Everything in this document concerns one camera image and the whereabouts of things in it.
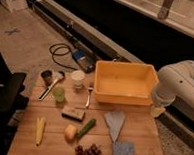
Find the dark metal cup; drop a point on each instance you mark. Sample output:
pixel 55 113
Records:
pixel 47 77

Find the grey folded cloth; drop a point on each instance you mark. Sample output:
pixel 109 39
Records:
pixel 114 120

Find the yellow corn toy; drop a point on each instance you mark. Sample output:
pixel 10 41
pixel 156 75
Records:
pixel 40 126

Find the yellow plastic bin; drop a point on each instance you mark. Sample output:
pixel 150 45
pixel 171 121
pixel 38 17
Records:
pixel 124 82

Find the purple grape bunch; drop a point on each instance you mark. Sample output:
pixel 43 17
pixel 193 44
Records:
pixel 91 150

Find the yellow red apple toy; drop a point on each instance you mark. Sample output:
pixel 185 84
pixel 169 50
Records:
pixel 70 132

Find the white paper cup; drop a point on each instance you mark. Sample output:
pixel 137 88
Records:
pixel 77 78

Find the blue black device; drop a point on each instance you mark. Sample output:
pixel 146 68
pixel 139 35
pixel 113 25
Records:
pixel 84 62

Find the green plastic cup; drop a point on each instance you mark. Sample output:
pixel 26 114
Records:
pixel 59 93

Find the dark rectangular sponge block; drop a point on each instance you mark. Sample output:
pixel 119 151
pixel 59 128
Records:
pixel 73 113

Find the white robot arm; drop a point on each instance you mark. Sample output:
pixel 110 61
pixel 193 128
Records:
pixel 174 81

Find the blue sponge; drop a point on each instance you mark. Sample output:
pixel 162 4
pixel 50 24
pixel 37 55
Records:
pixel 123 148

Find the green pepper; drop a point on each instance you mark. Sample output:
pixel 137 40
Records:
pixel 86 128

